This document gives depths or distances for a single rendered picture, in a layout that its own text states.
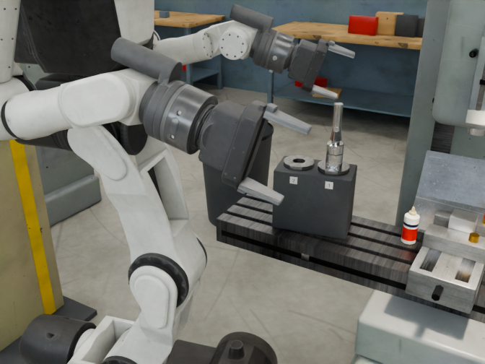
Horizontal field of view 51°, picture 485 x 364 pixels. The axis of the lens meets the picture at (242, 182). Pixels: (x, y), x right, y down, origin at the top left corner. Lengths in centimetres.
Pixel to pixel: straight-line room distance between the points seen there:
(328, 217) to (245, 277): 147
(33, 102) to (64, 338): 80
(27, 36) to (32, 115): 24
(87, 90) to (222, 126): 19
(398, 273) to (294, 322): 127
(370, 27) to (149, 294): 428
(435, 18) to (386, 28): 352
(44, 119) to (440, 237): 96
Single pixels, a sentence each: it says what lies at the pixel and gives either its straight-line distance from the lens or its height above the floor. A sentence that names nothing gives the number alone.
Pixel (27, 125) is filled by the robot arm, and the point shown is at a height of 144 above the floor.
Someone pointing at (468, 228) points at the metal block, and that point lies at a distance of 141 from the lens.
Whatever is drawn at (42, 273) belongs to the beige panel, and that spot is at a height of 28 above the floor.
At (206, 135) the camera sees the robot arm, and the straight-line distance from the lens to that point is 68.
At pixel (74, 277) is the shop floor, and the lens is 304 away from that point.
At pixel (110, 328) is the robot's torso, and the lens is 153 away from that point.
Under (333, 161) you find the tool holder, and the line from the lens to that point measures 144.
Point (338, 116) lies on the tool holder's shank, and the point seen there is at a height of 127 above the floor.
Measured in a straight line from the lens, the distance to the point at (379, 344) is 138.
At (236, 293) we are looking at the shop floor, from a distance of 278.
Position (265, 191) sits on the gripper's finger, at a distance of 70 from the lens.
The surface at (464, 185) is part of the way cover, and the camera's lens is 175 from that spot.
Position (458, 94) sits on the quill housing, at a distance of 123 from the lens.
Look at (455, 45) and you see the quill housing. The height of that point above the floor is 149.
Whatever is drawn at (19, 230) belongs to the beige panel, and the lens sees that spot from 245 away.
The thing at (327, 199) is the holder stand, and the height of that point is 104.
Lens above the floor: 170
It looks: 25 degrees down
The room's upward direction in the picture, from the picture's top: straight up
